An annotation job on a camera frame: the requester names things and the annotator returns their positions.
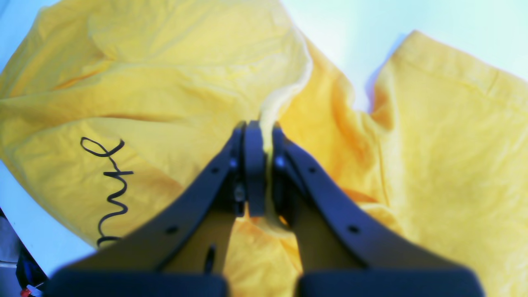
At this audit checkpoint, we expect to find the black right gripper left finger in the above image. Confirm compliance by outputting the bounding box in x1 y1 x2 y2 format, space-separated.
45 121 266 297

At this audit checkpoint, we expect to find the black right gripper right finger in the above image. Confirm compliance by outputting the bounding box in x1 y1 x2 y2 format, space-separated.
271 126 484 297

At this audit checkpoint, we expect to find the yellow T-shirt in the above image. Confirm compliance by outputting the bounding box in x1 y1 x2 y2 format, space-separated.
1 0 528 297

